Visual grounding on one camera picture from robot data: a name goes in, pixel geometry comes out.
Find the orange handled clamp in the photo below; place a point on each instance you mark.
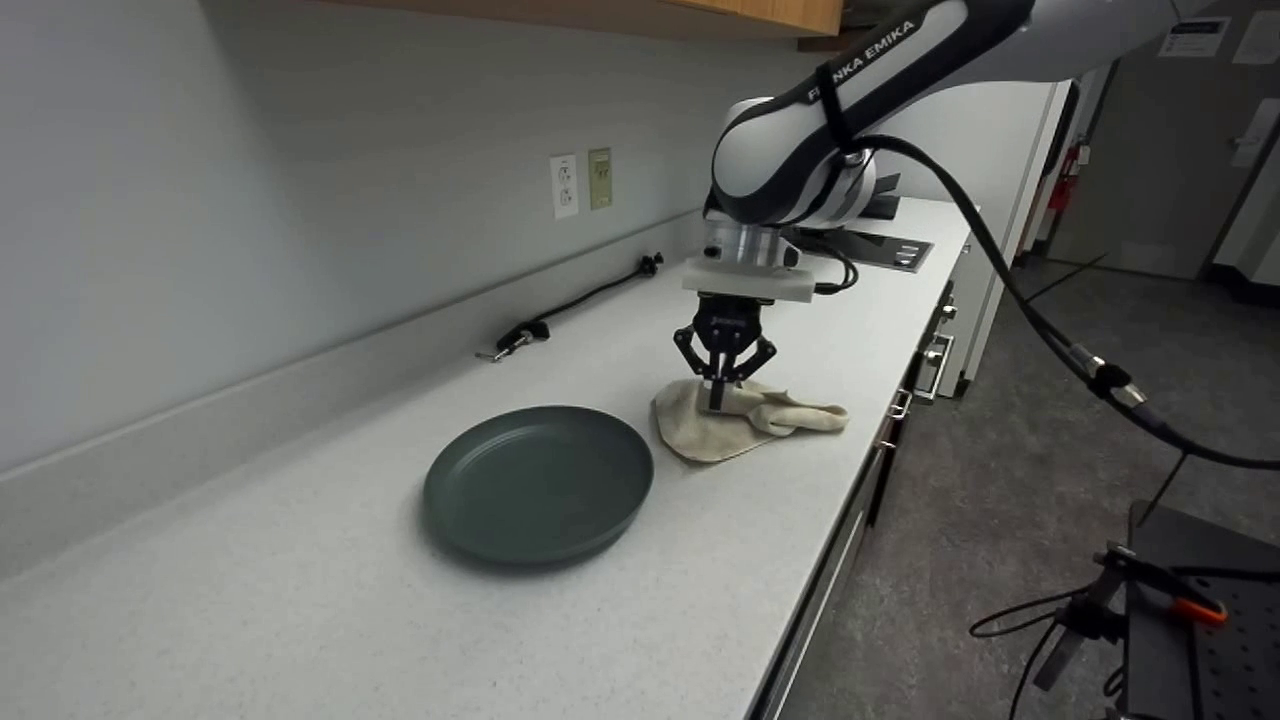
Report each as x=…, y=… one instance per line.
x=1093, y=617

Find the dark green plate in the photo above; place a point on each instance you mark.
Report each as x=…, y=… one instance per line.
x=536, y=487

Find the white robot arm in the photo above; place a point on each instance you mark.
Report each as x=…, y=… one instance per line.
x=807, y=157

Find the wooden upper cabinet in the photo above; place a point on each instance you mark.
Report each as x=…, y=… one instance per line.
x=646, y=19

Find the beige wall switch plate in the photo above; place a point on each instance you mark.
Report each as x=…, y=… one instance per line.
x=596, y=179

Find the white stained cloth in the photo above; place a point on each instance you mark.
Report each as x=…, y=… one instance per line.
x=751, y=417

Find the white wall outlet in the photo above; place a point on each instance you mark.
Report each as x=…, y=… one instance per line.
x=564, y=186

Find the stainless steel sink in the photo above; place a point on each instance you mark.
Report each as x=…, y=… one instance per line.
x=872, y=250

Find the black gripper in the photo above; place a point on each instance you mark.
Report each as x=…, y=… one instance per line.
x=724, y=341

